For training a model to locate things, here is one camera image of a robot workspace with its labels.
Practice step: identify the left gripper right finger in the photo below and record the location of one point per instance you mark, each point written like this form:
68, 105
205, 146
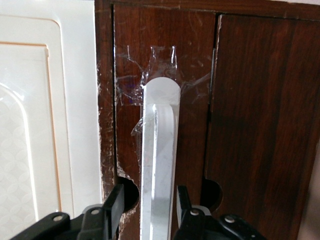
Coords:
190, 225

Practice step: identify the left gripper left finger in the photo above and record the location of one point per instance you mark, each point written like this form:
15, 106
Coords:
112, 212

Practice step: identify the dark brown wooden drawer cabinet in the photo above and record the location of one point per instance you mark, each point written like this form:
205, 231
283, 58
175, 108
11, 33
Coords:
105, 75

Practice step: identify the plain dark wooden drawer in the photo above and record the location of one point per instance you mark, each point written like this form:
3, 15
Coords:
250, 100

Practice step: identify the cream plastic box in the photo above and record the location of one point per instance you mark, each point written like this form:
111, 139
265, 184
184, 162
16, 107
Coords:
37, 125

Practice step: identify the clear adhesive tape patch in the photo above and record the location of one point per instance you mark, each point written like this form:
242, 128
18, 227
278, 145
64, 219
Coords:
162, 65

